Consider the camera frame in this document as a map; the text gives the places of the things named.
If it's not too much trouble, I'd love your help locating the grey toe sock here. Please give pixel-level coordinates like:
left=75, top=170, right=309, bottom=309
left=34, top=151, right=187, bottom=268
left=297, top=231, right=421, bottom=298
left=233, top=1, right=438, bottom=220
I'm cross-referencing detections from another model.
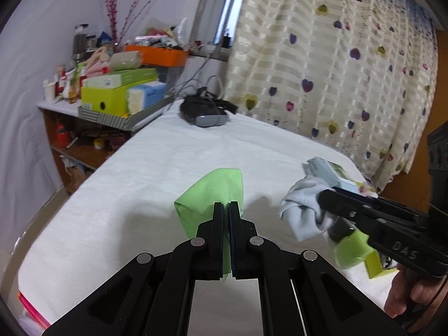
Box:
left=279, top=176, right=337, bottom=242

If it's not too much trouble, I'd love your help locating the light green microfiber cloth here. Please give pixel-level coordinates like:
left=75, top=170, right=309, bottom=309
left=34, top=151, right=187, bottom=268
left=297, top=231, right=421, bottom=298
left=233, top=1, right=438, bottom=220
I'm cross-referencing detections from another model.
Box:
left=173, top=167, right=245, bottom=281

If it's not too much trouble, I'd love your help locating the person's right hand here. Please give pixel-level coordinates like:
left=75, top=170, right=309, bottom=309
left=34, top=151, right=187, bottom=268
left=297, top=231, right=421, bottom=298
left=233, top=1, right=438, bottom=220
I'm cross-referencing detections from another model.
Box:
left=384, top=264, right=447, bottom=319

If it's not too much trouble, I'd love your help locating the wooden wardrobe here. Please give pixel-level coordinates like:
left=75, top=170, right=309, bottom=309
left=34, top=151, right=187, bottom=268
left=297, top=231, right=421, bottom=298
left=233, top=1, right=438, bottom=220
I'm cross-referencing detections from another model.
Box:
left=379, top=31, right=448, bottom=211

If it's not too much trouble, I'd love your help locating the green cream jar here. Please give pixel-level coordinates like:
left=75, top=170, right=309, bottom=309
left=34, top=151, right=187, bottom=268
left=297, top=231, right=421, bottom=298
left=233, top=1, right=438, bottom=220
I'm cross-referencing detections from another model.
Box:
left=333, top=230, right=374, bottom=269

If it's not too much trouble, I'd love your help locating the lime green cardboard box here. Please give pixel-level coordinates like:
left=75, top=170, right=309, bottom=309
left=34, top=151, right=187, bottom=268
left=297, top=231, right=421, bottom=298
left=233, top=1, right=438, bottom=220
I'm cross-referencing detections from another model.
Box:
left=365, top=250, right=398, bottom=279

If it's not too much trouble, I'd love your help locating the wet wipes pack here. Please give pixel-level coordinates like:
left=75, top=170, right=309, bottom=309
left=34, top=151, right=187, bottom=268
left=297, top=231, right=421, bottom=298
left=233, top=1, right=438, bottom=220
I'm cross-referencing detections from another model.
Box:
left=304, top=157, right=362, bottom=193

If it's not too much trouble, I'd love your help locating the heart pattern curtain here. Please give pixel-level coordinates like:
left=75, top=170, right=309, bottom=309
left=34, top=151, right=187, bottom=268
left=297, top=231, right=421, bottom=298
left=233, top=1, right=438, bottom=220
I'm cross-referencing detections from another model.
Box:
left=225, top=0, right=438, bottom=190

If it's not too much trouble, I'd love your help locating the white side shelf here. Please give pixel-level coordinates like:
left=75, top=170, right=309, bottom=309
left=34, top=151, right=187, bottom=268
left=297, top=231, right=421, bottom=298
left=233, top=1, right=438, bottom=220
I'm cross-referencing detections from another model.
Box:
left=37, top=100, right=145, bottom=195

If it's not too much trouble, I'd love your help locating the striped grey storage tray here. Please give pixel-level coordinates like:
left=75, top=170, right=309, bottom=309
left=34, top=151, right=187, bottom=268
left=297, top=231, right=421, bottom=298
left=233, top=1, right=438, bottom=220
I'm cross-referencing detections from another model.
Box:
left=78, top=95, right=174, bottom=132

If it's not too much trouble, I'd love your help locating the black grey VR headset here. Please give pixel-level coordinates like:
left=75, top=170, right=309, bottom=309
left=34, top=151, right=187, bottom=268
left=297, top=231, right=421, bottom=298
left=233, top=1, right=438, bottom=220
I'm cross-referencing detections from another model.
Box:
left=179, top=87, right=238, bottom=128

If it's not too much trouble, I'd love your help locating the lime green file box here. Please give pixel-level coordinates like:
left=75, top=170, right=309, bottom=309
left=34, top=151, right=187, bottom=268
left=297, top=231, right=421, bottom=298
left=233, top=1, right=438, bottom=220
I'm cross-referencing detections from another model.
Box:
left=81, top=86, right=129, bottom=116

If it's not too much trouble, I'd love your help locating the blue tissue pack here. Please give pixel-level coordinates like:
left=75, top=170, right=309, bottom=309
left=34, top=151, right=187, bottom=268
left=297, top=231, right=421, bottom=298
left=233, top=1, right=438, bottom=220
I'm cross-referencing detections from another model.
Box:
left=127, top=81, right=166, bottom=115

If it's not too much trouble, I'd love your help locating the green flat box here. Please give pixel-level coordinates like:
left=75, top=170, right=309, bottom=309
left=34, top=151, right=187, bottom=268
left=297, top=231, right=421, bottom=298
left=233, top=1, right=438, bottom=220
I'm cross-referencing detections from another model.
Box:
left=83, top=68, right=157, bottom=90

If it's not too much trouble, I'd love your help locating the beige rolled cloth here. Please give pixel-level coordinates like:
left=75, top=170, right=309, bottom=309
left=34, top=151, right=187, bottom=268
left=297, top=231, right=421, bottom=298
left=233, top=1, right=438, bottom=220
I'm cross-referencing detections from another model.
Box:
left=109, top=51, right=143, bottom=71

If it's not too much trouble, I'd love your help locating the orange plastic basket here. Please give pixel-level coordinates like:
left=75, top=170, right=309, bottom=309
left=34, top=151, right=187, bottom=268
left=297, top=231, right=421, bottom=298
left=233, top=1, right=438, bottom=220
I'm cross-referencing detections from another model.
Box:
left=125, top=45, right=189, bottom=67

